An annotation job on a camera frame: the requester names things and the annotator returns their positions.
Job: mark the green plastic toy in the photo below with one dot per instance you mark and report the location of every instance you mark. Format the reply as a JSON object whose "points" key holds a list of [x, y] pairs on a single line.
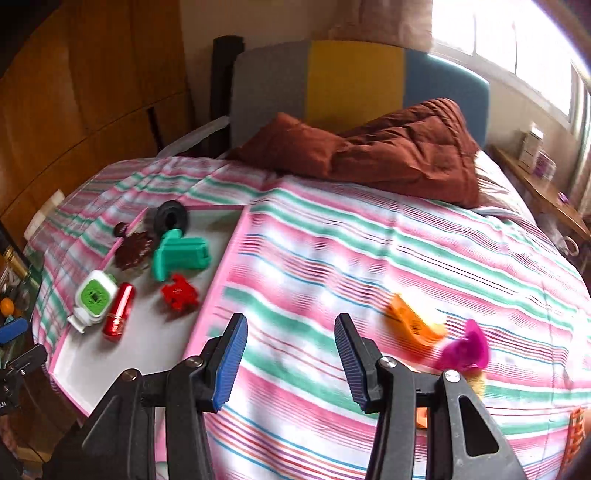
{"points": [[184, 256]]}

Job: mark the green and white plug device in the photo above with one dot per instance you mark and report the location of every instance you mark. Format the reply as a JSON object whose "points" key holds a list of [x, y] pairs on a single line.
{"points": [[94, 295]]}

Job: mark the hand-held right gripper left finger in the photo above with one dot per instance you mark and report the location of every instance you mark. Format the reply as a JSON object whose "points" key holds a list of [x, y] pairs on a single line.
{"points": [[231, 364]]}

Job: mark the wooden wardrobe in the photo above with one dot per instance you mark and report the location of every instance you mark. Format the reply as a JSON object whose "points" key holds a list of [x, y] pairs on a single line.
{"points": [[92, 92]]}

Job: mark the black ribbed cylinder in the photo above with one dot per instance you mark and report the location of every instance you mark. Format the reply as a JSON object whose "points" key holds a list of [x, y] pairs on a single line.
{"points": [[168, 217]]}

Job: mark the brown quilt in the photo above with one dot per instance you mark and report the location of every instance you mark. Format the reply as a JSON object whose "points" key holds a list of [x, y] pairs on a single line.
{"points": [[392, 152]]}

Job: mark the yellow patterned cylinder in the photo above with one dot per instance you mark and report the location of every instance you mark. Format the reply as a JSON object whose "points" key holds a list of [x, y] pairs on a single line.
{"points": [[478, 381]]}

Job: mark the orange fruit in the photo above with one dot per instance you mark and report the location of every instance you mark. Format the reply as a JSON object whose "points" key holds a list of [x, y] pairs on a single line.
{"points": [[5, 307]]}

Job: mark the white cup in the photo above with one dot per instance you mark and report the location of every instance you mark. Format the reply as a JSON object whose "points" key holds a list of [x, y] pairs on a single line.
{"points": [[570, 246]]}

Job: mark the grey yellow blue headboard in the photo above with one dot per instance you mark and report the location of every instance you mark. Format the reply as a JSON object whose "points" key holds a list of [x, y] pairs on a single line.
{"points": [[351, 78]]}

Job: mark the beige patterned curtain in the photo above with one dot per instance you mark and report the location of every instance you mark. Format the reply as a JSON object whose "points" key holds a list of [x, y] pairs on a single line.
{"points": [[383, 23]]}

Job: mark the white pillow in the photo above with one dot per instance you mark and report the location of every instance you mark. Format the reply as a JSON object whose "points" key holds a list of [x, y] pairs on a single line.
{"points": [[498, 184]]}

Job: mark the window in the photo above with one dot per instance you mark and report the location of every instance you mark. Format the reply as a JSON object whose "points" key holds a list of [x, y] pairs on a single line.
{"points": [[498, 37]]}

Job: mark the wooden side table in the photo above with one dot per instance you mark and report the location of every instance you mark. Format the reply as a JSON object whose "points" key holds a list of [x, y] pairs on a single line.
{"points": [[545, 194]]}

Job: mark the stack of paper cups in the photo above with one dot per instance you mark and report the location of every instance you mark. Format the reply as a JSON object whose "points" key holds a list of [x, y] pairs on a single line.
{"points": [[44, 212]]}

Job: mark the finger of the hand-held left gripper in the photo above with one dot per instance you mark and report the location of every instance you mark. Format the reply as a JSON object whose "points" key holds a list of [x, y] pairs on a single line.
{"points": [[11, 332], [27, 359]]}

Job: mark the magenta plastic toy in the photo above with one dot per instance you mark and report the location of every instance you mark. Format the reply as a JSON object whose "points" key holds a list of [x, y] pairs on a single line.
{"points": [[466, 350]]}

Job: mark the orange cube blocks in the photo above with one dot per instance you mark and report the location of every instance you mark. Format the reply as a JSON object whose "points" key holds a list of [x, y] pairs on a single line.
{"points": [[421, 417]]}

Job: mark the striped bedsheet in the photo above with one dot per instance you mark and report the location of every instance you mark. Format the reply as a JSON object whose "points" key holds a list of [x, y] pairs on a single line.
{"points": [[323, 258]]}

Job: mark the small red toy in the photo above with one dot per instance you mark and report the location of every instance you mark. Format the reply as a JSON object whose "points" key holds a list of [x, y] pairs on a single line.
{"points": [[178, 293]]}

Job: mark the purple box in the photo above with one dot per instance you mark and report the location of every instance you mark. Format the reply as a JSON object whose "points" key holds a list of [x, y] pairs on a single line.
{"points": [[545, 166]]}

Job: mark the orange plastic toy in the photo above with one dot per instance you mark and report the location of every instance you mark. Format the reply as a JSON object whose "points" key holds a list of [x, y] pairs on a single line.
{"points": [[411, 323]]}

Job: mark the brown pumpkin-shaped lid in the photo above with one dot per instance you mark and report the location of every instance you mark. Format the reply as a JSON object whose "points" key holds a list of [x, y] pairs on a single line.
{"points": [[134, 249]]}

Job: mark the red cylinder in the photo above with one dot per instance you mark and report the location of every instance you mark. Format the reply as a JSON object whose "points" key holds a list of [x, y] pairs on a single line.
{"points": [[119, 311]]}

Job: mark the pink-rimmed white tray box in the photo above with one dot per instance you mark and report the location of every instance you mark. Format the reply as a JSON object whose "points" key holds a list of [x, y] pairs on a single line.
{"points": [[152, 332]]}

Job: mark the beige side curtain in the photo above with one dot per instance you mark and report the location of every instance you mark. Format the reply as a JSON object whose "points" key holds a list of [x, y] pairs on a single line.
{"points": [[582, 175]]}

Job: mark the white armrest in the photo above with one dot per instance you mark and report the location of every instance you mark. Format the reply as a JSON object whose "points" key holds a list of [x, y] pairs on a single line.
{"points": [[198, 136]]}

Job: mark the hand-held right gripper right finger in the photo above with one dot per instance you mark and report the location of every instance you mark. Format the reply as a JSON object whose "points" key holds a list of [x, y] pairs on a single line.
{"points": [[353, 364]]}

